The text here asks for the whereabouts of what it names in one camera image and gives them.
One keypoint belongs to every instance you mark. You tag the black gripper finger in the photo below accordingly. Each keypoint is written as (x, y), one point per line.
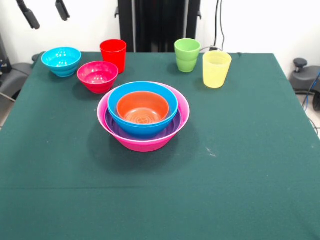
(62, 10)
(30, 16)

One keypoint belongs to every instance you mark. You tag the medium blue bowl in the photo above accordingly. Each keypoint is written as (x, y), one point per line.
(112, 105)
(142, 132)

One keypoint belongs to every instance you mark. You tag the small orange bowl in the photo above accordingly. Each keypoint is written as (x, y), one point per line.
(142, 105)

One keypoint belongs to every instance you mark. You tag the large pink bowl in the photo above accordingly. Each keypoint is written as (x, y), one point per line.
(147, 146)

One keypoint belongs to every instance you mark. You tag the purple shallow bowl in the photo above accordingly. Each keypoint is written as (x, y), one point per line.
(175, 125)

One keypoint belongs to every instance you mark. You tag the yellow cup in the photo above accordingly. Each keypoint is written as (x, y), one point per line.
(216, 72)

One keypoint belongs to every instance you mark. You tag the small blue bowl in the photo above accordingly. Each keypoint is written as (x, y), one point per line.
(61, 58)
(63, 73)

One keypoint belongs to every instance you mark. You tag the red cup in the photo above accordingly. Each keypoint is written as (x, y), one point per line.
(112, 55)

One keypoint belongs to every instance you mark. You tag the small crimson bowl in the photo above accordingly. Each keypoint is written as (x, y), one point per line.
(97, 75)

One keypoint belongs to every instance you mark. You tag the green cup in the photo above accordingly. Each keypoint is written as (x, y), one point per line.
(186, 61)

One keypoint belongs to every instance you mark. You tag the dark green tablecloth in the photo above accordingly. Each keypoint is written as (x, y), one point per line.
(160, 200)

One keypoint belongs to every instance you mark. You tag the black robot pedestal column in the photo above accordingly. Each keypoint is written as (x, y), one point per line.
(150, 25)

